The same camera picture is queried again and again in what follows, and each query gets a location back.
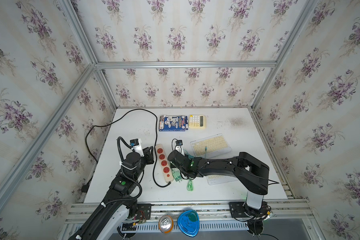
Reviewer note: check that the cream power strip red sockets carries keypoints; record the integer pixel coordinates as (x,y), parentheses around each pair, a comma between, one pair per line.
(164,163)

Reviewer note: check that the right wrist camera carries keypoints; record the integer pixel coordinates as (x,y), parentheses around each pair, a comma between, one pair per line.
(179,147)

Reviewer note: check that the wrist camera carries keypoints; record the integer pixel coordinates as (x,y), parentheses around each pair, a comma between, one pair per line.
(179,147)
(136,145)

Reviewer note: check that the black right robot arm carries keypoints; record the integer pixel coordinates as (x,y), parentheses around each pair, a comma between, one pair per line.
(250,171)

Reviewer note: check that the green charger plug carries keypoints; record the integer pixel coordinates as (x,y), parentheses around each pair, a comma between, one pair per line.
(177,175)

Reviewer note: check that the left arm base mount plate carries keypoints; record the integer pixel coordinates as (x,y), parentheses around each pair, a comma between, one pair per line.
(139,211)

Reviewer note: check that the cream yellow calculator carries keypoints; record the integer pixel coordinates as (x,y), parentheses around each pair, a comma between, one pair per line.
(197,121)

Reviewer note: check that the white yellow keyboard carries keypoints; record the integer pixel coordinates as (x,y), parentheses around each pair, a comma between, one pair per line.
(211,147)
(217,180)

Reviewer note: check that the aluminium front rail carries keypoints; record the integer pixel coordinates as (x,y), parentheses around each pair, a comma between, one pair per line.
(207,210)

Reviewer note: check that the blue marker pen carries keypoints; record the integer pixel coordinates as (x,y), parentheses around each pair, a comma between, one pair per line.
(186,123)

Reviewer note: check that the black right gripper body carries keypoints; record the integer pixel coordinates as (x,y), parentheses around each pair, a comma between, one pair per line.
(184,169)

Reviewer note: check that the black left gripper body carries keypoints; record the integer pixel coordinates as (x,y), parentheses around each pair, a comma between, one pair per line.
(146,160)

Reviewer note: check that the blue paperback book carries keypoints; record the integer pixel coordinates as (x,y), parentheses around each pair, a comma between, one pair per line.
(172,123)

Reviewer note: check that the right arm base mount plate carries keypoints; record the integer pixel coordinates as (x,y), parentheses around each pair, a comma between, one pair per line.
(238,210)

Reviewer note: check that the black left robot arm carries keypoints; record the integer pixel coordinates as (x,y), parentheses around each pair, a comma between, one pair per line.
(120,199)

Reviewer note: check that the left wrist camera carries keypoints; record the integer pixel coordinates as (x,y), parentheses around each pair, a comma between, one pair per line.
(136,145)

